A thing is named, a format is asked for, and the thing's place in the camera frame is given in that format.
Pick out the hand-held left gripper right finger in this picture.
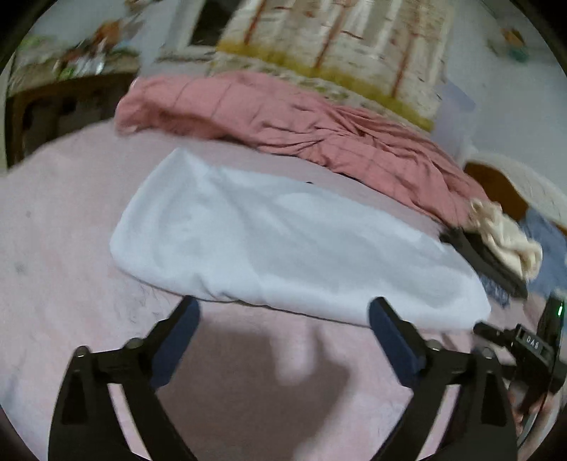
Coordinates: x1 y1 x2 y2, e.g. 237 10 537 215
369 296 520 461

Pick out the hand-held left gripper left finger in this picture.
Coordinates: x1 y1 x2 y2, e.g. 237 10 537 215
48 295 201 461

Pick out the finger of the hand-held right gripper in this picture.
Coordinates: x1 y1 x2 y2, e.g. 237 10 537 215
473 322 520 352

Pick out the white polo shirt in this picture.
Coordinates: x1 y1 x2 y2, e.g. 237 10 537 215
109 147 492 331

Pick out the dark cloth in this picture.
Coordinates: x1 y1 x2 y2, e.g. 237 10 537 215
440 225 529 300

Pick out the beige cloth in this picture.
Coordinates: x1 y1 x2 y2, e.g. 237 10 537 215
467 198 544 281

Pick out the blue cloth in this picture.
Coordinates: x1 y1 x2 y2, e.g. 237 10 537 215
480 207 567 307

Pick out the wooden headboard with white trim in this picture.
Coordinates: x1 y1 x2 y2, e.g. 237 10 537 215
462 152 567 232

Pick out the pink quilt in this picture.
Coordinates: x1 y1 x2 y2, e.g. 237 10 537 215
114 71 489 229

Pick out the wooden side table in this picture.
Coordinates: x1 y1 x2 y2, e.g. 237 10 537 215
6 57 143 168

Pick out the tree-print curtain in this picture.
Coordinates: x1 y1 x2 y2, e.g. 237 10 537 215
210 0 458 132

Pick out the pile of assorted small items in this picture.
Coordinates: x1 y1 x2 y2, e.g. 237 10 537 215
12 17 148 83

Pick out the colourful wall sticker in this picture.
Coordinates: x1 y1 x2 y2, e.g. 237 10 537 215
486 26 530 63

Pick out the dark window with white frame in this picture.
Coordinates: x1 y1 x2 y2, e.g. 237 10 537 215
176 0 242 52

